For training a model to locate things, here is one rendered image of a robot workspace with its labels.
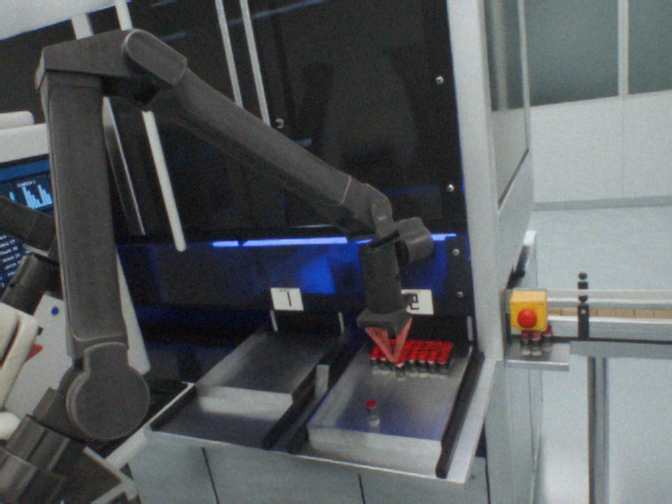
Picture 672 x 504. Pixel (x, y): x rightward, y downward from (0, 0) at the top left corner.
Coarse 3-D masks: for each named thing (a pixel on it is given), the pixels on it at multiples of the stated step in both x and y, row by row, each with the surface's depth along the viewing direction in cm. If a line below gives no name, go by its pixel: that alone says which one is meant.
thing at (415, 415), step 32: (352, 384) 120; (384, 384) 118; (416, 384) 116; (448, 384) 114; (320, 416) 107; (352, 416) 108; (384, 416) 106; (416, 416) 105; (448, 416) 98; (384, 448) 97; (416, 448) 94
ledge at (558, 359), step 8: (512, 344) 126; (560, 344) 122; (568, 344) 122; (512, 352) 122; (520, 352) 122; (544, 352) 120; (552, 352) 120; (560, 352) 119; (568, 352) 119; (512, 360) 119; (520, 360) 119; (528, 360) 118; (536, 360) 118; (544, 360) 117; (552, 360) 117; (560, 360) 116; (568, 360) 116; (512, 368) 120; (520, 368) 119; (528, 368) 118; (536, 368) 117; (544, 368) 117; (552, 368) 116; (560, 368) 115; (568, 368) 115
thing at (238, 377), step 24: (264, 336) 151; (288, 336) 149; (312, 336) 147; (336, 336) 144; (240, 360) 140; (264, 360) 138; (288, 360) 136; (312, 360) 134; (216, 384) 130; (240, 384) 128; (264, 384) 126; (288, 384) 124
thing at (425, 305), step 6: (420, 294) 123; (426, 294) 122; (420, 300) 123; (426, 300) 122; (408, 306) 125; (414, 306) 124; (420, 306) 124; (426, 306) 123; (432, 306) 122; (414, 312) 125; (420, 312) 124; (426, 312) 123; (432, 312) 123
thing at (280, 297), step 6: (276, 294) 139; (282, 294) 138; (294, 294) 137; (300, 294) 136; (276, 300) 140; (282, 300) 139; (294, 300) 137; (300, 300) 137; (276, 306) 140; (282, 306) 140; (288, 306) 139; (294, 306) 138; (300, 306) 137
